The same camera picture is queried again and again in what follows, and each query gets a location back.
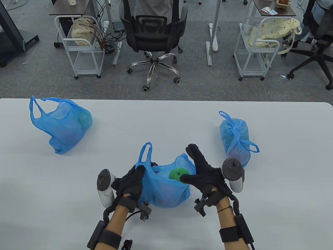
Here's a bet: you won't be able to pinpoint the grey white controller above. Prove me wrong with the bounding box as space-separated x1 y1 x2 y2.
221 157 246 193
97 169 116 208

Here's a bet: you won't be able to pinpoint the white rolling cart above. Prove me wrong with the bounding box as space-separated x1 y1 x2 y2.
54 15 105 79
233 17 280 81

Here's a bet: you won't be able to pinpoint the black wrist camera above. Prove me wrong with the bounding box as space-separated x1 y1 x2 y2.
135 201 152 222
194 191 218 217

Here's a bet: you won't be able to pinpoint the person's right hand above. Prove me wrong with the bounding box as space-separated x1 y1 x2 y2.
180 143 233 199

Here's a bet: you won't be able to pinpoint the cream knit bag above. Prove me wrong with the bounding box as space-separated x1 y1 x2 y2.
71 17 97 47

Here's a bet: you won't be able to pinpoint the bundle of cables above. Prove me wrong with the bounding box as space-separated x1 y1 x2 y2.
92 0 128 54

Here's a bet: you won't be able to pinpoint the brown top desk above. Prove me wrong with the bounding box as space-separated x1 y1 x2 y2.
49 0 97 16
252 0 297 18

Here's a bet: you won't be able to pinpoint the blue plastic bag long handles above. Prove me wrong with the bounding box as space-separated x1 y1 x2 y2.
29 95 93 155

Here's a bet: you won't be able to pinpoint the tied blue plastic bag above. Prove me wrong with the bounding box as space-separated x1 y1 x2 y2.
219 111 260 168

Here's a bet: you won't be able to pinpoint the white desk leg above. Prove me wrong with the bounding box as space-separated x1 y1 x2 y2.
104 0 123 66
206 0 222 66

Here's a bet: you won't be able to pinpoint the person's right forearm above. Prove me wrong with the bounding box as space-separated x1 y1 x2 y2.
215 196 251 250

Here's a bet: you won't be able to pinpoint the green round object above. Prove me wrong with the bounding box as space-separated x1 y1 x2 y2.
168 168 190 185

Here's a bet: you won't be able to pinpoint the black arm strap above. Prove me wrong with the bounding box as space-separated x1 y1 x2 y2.
219 226 240 243
100 229 122 250

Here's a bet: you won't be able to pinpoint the person's left forearm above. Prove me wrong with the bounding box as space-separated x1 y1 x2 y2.
104 193 131 250

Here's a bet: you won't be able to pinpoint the person's left hand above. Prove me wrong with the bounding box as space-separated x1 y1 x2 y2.
111 162 158 210

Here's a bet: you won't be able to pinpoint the cream printed fabric bag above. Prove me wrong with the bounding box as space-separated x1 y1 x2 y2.
247 17 303 55

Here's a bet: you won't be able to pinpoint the black rolling stand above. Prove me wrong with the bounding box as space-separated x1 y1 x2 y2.
0 0 40 68

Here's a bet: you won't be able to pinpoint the black mesh office chair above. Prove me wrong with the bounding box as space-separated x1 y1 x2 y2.
119 0 189 92

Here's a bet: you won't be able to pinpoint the black twisted cable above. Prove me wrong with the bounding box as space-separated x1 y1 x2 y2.
228 194 241 216
103 195 123 222

